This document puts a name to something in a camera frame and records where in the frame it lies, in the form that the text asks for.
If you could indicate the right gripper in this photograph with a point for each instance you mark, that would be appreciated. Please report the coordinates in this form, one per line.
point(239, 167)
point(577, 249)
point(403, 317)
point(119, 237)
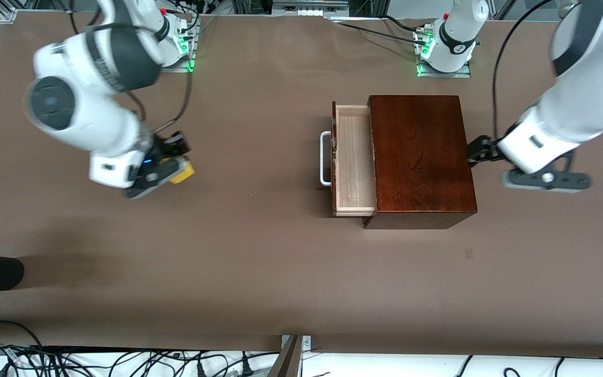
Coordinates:
point(168, 148)

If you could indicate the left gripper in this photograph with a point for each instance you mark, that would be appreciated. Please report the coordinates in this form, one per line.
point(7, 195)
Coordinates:
point(482, 148)

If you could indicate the yellow cube block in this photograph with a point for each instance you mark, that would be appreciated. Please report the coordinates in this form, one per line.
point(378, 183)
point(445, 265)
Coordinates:
point(186, 172)

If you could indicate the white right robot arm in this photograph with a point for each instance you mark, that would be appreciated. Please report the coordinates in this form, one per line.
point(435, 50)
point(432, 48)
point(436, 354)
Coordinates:
point(87, 120)

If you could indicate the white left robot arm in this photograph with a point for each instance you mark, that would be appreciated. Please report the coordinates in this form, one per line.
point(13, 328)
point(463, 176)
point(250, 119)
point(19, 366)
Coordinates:
point(584, 94)

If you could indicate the dark brown wooden cabinet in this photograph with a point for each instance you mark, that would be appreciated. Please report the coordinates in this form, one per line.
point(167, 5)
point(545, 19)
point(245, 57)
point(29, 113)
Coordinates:
point(427, 173)

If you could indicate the brown table cover sheet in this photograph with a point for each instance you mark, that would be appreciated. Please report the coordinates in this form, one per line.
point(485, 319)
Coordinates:
point(228, 262)

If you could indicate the beige chair base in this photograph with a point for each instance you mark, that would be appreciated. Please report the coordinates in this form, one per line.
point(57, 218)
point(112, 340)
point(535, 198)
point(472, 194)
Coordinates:
point(564, 7)

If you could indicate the grey metal device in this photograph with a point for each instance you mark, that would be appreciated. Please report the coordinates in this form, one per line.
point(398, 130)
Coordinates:
point(309, 8)

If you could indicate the dark metal beam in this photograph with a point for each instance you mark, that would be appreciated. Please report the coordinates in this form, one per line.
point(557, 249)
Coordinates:
point(287, 361)

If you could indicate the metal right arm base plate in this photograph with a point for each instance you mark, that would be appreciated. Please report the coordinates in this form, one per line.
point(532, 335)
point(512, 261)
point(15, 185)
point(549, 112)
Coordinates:
point(189, 65)

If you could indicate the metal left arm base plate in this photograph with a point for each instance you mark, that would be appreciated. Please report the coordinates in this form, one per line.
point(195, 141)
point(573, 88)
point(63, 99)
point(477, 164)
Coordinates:
point(443, 74)

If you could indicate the small metal bracket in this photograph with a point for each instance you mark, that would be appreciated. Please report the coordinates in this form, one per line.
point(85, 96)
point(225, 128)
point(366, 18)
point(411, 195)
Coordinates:
point(306, 343)

